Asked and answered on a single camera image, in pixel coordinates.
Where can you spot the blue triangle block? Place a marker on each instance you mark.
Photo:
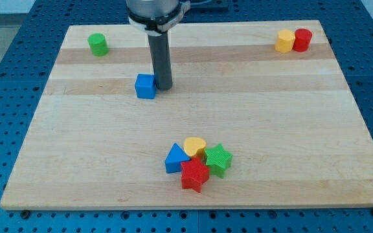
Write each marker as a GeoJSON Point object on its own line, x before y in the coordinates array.
{"type": "Point", "coordinates": [175, 157]}

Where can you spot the red cylinder block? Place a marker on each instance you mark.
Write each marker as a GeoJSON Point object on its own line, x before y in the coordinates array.
{"type": "Point", "coordinates": [302, 39]}

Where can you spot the yellow heart block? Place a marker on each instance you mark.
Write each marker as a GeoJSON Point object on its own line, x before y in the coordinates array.
{"type": "Point", "coordinates": [194, 147]}

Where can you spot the red star block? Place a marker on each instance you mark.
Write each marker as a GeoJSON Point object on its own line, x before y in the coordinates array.
{"type": "Point", "coordinates": [194, 174]}

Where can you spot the blue cube block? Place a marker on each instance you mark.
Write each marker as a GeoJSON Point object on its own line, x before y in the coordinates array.
{"type": "Point", "coordinates": [145, 86]}

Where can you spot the yellow hexagon block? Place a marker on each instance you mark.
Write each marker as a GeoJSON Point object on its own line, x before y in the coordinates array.
{"type": "Point", "coordinates": [285, 41]}

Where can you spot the light wooden board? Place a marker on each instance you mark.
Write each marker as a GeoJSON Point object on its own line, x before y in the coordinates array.
{"type": "Point", "coordinates": [296, 134]}

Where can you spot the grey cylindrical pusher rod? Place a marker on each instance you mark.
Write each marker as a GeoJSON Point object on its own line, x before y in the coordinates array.
{"type": "Point", "coordinates": [160, 54]}

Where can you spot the green cylinder block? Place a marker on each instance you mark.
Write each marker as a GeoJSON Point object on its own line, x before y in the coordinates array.
{"type": "Point", "coordinates": [98, 45]}

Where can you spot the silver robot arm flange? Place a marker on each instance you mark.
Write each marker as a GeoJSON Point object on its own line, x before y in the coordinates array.
{"type": "Point", "coordinates": [156, 17]}

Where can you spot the green star block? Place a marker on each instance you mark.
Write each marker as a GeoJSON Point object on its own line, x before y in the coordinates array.
{"type": "Point", "coordinates": [218, 159]}

